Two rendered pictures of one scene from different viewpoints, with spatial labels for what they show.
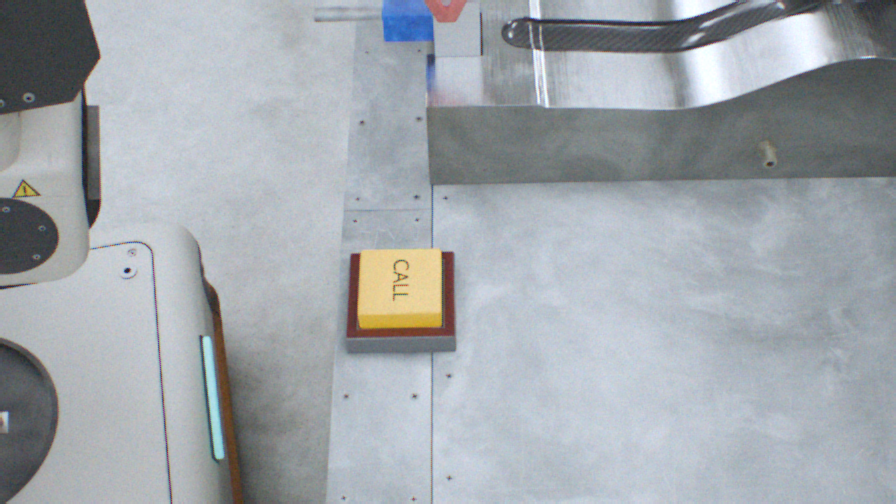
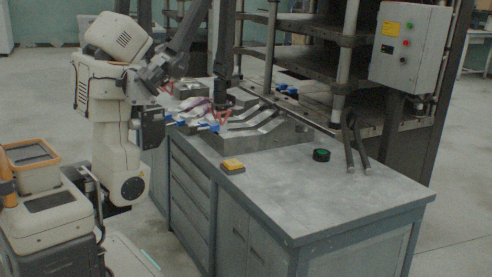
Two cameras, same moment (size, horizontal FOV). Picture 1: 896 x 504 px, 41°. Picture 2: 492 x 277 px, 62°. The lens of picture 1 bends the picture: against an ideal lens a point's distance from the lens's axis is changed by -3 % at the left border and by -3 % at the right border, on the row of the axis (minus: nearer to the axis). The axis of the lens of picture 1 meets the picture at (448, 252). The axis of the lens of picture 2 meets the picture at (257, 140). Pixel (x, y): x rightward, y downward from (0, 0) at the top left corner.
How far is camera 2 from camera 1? 1.11 m
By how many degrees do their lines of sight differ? 39
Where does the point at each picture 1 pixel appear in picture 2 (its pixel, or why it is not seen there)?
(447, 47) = (222, 131)
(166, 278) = (124, 239)
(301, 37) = not seen: hidden behind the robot
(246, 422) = not seen: outside the picture
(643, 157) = (257, 145)
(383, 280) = (230, 162)
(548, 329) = (257, 167)
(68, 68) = (159, 138)
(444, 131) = (226, 144)
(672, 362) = (279, 167)
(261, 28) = not seen: hidden behind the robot
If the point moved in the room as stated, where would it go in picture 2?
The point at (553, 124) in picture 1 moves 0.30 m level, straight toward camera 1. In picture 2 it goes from (243, 140) to (274, 168)
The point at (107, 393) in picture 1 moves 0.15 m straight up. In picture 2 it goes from (123, 264) to (122, 236)
